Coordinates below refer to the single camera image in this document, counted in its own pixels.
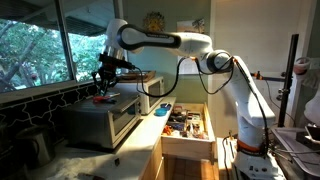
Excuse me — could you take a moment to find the wooden tray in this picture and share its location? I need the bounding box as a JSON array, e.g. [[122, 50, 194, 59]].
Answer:
[[117, 71, 156, 83]]

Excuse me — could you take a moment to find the metal kettle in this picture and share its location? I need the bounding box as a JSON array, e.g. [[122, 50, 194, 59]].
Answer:
[[15, 126, 55, 169]]

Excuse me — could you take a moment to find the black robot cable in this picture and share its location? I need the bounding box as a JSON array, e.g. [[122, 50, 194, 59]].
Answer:
[[134, 57, 186, 99]]

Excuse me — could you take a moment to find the dark blue small bowl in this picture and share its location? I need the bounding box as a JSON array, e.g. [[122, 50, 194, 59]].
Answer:
[[160, 103, 172, 111]]

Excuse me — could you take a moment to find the small black clip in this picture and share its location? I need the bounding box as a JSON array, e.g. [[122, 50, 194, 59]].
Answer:
[[114, 158, 120, 166]]

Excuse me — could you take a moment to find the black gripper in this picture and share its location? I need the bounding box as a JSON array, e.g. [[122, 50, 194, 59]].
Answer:
[[91, 54, 135, 96]]

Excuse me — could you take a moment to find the silver toaster oven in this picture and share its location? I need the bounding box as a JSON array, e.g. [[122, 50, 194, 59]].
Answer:
[[62, 93, 140, 149]]

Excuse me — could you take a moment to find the white microwave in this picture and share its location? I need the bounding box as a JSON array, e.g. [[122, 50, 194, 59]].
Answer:
[[107, 75, 165, 116]]

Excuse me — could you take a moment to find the black camera stand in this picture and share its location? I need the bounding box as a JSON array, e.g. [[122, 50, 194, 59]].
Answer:
[[252, 34, 299, 127]]

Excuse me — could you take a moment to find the window frame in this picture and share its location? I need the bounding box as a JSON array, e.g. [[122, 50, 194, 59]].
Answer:
[[0, 0, 123, 103]]

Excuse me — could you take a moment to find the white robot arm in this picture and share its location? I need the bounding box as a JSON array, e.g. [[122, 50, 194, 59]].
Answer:
[[97, 19, 275, 158]]

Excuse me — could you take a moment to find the red marker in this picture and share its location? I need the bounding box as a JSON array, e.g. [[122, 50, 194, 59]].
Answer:
[[93, 96, 111, 103]]

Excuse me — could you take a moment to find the landscape wall picture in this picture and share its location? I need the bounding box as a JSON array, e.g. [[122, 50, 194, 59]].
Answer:
[[177, 19, 205, 34]]

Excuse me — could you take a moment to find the sun wall decoration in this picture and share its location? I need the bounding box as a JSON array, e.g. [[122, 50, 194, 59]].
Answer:
[[143, 11, 165, 32]]

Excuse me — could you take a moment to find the open wooden drawer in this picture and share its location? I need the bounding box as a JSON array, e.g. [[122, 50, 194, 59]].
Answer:
[[162, 103, 216, 162]]

